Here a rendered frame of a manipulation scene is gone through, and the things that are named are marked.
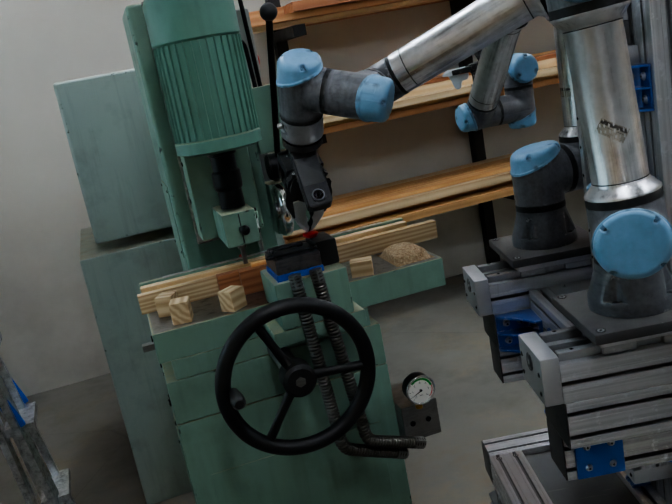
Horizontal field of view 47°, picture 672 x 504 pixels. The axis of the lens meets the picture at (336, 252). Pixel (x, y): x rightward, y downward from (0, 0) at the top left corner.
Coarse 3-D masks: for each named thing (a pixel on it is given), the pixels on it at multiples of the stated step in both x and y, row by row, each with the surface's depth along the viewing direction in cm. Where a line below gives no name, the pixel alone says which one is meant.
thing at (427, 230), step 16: (416, 224) 174; (432, 224) 174; (352, 240) 170; (368, 240) 170; (384, 240) 171; (400, 240) 172; (416, 240) 173; (352, 256) 170; (176, 288) 160; (192, 288) 161; (208, 288) 162; (144, 304) 158
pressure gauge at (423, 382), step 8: (408, 376) 157; (416, 376) 155; (424, 376) 155; (408, 384) 155; (416, 384) 155; (424, 384) 156; (432, 384) 156; (408, 392) 155; (416, 392) 156; (424, 392) 156; (432, 392) 157; (416, 400) 156; (424, 400) 157; (416, 408) 159
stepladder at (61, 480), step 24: (0, 336) 223; (0, 360) 224; (0, 384) 212; (0, 408) 212; (24, 408) 228; (0, 432) 213; (24, 432) 216; (24, 456) 233; (48, 456) 234; (24, 480) 218; (48, 480) 220
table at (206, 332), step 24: (384, 264) 162; (408, 264) 158; (432, 264) 158; (360, 288) 155; (384, 288) 156; (408, 288) 158; (216, 312) 151; (240, 312) 149; (360, 312) 145; (168, 336) 145; (192, 336) 147; (216, 336) 148; (288, 336) 142; (168, 360) 146
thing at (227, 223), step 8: (216, 208) 166; (240, 208) 160; (248, 208) 158; (216, 216) 164; (224, 216) 156; (232, 216) 156; (240, 216) 157; (248, 216) 157; (256, 216) 159; (216, 224) 167; (224, 224) 156; (232, 224) 157; (240, 224) 157; (248, 224) 158; (256, 224) 158; (224, 232) 157; (232, 232) 157; (240, 232) 157; (256, 232) 158; (224, 240) 160; (232, 240) 157; (240, 240) 158; (248, 240) 158; (256, 240) 159; (240, 248) 162
